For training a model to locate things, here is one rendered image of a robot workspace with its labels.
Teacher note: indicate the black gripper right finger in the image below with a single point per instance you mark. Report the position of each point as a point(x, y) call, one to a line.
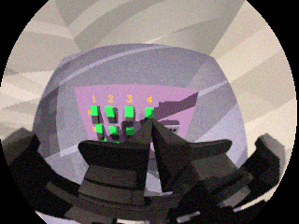
point(173, 154)

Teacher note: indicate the pink switch panel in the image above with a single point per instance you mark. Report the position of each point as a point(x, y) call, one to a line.
point(113, 113)

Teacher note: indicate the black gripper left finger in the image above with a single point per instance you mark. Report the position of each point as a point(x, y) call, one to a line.
point(132, 155)

